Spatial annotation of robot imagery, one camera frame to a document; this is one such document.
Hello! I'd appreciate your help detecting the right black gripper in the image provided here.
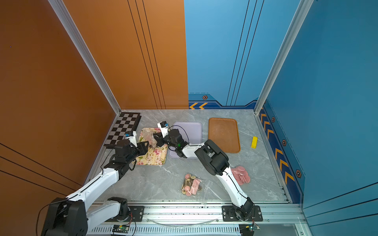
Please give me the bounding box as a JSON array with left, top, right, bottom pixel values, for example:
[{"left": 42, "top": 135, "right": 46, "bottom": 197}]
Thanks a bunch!
[{"left": 151, "top": 132, "right": 179, "bottom": 149}]

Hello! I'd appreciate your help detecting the ziploc bag of beige cookies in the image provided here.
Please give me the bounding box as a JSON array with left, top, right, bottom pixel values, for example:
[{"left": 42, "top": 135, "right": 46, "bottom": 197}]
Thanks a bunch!
[{"left": 144, "top": 130, "right": 157, "bottom": 148}]

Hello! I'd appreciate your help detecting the ziploc bag of mixed cookies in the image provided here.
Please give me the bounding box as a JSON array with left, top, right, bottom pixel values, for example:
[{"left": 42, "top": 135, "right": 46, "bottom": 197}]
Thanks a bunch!
[{"left": 181, "top": 173, "right": 211, "bottom": 206}]

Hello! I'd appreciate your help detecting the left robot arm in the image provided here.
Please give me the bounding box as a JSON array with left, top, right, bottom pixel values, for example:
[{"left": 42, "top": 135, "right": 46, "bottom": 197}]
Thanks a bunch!
[{"left": 40, "top": 139, "right": 149, "bottom": 236}]

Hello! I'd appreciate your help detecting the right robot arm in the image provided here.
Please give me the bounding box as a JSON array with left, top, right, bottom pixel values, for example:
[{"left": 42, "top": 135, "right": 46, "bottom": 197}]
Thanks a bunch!
[{"left": 153, "top": 128, "right": 256, "bottom": 221}]

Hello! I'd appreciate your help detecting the ziploc bag of pink cookies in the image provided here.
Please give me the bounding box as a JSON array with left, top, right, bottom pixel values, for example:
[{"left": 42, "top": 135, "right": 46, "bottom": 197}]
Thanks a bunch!
[{"left": 231, "top": 166, "right": 251, "bottom": 185}]

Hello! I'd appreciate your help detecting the floral pattern tray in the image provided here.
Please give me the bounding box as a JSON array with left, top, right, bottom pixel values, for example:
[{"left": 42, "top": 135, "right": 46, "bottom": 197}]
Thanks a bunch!
[{"left": 136, "top": 128, "right": 168, "bottom": 166}]

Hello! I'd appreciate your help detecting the black white chessboard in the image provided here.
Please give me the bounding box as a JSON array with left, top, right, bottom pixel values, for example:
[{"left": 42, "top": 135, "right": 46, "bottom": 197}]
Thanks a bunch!
[{"left": 104, "top": 112, "right": 141, "bottom": 148}]

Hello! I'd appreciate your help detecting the lavender plastic tray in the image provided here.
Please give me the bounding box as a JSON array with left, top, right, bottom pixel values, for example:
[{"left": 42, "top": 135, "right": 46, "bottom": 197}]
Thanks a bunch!
[{"left": 168, "top": 122, "right": 202, "bottom": 159}]

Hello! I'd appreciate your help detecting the brown plastic tray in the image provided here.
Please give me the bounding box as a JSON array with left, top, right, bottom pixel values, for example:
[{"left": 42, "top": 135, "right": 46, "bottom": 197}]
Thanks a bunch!
[{"left": 208, "top": 118, "right": 241, "bottom": 153}]

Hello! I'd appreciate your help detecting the left green circuit board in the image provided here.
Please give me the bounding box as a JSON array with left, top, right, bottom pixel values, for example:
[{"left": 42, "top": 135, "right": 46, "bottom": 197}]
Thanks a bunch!
[{"left": 112, "top": 225, "right": 130, "bottom": 234}]

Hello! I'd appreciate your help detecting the green circuit board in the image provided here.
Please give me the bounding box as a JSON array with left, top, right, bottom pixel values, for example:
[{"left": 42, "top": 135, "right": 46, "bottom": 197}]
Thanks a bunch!
[
  {"left": 112, "top": 225, "right": 130, "bottom": 234},
  {"left": 239, "top": 224, "right": 260, "bottom": 236}
]

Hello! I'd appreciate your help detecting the yellow rectangular block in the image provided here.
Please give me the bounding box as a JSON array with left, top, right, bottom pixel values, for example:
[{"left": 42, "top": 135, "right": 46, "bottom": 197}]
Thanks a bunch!
[{"left": 251, "top": 136, "right": 258, "bottom": 148}]

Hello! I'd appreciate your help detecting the right green circuit board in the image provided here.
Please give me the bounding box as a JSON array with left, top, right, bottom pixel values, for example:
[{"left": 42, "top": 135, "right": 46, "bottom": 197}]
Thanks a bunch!
[{"left": 239, "top": 224, "right": 260, "bottom": 236}]

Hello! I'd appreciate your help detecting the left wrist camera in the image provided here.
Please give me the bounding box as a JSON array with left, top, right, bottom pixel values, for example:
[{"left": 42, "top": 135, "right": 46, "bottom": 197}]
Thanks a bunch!
[{"left": 124, "top": 130, "right": 137, "bottom": 147}]

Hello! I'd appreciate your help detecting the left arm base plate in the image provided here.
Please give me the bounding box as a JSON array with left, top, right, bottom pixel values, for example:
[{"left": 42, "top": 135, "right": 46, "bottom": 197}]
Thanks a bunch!
[{"left": 106, "top": 206, "right": 145, "bottom": 223}]

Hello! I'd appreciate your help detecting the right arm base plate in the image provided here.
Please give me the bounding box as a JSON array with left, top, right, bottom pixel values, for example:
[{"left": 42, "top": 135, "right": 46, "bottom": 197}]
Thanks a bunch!
[{"left": 221, "top": 205, "right": 263, "bottom": 222}]

